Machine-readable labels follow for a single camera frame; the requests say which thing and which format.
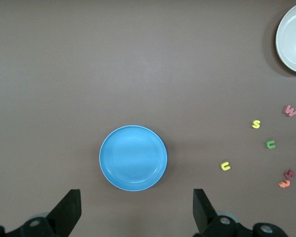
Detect pink foam letter w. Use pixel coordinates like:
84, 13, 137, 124
283, 104, 296, 118

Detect beige plate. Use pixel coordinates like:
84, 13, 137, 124
275, 1, 296, 74

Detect blue plate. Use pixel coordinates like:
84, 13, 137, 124
99, 125, 168, 192

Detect brown table cover sheet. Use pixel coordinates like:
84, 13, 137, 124
0, 0, 296, 237

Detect dark red foam letter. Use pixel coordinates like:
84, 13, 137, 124
283, 169, 296, 180

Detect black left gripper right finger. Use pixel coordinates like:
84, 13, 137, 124
192, 189, 287, 237

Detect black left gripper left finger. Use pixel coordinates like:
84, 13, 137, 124
0, 189, 82, 237

